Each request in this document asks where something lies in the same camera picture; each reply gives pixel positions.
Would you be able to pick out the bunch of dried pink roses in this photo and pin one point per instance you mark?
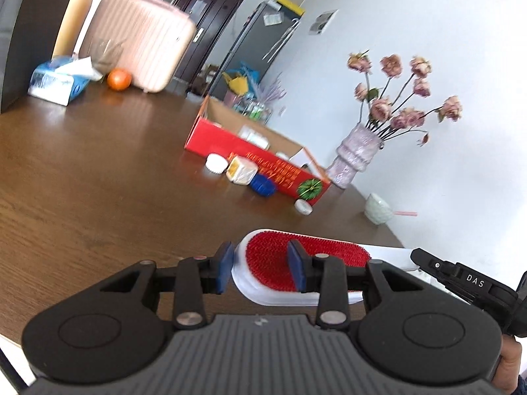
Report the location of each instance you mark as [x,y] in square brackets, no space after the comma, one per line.
[381,109]

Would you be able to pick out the small white cap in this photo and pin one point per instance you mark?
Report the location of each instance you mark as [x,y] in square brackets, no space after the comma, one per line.
[304,206]

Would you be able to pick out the paper note on refrigerator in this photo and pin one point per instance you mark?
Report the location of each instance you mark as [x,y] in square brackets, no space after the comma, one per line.
[271,18]

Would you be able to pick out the red cardboard box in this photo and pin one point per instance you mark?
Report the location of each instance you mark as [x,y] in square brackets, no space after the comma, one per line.
[255,157]

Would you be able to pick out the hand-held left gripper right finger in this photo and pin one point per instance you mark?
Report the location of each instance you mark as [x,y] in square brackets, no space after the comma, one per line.
[296,267]

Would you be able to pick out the orange fruit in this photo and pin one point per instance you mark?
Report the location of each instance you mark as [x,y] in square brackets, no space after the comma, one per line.
[119,79]

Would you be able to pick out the white plastic bottle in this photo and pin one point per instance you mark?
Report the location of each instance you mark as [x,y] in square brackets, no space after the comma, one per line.
[253,135]

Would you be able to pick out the red and white lint brush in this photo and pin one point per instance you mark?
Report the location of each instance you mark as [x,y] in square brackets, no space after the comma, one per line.
[263,253]

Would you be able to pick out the yellow box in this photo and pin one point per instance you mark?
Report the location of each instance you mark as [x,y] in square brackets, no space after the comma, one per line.
[290,5]

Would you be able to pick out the pale green bowl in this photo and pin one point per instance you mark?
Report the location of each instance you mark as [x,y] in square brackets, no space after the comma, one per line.
[378,210]

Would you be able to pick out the dark brown entrance door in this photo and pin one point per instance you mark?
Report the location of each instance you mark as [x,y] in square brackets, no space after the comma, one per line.
[206,20]

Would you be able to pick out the pink textured vase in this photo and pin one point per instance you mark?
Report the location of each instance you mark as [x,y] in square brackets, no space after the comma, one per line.
[354,154]

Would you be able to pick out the yellow thermos bottle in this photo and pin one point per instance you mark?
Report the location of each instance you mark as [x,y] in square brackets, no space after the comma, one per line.
[76,12]

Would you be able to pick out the clear glass cup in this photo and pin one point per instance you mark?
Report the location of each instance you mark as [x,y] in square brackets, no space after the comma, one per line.
[105,55]

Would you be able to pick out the wall picture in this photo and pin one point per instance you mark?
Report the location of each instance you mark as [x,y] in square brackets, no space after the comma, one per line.
[323,22]

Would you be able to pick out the pink ribbed suitcase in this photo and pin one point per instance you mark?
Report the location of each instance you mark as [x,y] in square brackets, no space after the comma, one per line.
[140,37]

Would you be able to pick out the person's right hand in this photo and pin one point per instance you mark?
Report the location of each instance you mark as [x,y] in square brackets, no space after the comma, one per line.
[510,362]

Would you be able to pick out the pink spoon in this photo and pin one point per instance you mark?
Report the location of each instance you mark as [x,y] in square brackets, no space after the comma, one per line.
[405,213]

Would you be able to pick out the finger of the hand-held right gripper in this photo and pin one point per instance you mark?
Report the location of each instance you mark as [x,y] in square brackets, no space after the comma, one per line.
[461,277]

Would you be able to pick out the cluster of small bottles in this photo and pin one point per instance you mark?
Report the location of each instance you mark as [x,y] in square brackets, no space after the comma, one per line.
[255,109]

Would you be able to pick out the purple ridged lid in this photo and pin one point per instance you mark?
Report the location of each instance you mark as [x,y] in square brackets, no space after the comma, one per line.
[263,184]

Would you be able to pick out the beige cube block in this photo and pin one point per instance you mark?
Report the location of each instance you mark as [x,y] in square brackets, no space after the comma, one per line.
[241,170]

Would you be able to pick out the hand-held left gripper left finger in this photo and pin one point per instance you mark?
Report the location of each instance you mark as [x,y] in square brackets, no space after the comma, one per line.
[224,267]

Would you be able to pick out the blue tissue box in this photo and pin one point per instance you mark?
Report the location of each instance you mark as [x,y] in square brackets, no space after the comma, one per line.
[57,82]

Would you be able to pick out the white ridged cap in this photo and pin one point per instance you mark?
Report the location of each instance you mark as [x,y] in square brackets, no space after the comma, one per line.
[217,162]

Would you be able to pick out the dried lavender bunch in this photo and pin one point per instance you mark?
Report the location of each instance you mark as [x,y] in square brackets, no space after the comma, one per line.
[271,90]

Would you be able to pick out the grey refrigerator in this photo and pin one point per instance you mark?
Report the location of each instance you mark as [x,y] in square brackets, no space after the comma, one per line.
[263,45]

